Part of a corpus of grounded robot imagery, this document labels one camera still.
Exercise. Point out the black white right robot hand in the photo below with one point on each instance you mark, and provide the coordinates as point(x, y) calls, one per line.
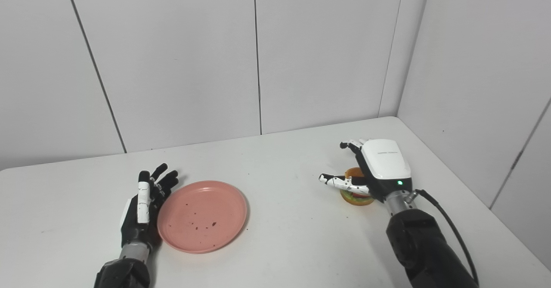
point(383, 167)

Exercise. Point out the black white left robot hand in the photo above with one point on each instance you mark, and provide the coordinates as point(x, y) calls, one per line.
point(137, 223)

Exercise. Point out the toy hamburger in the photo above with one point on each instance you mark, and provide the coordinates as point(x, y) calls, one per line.
point(354, 198)

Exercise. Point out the pink round plate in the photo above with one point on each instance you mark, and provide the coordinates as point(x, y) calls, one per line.
point(202, 217)

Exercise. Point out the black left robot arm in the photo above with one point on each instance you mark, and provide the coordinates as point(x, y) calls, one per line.
point(125, 270)

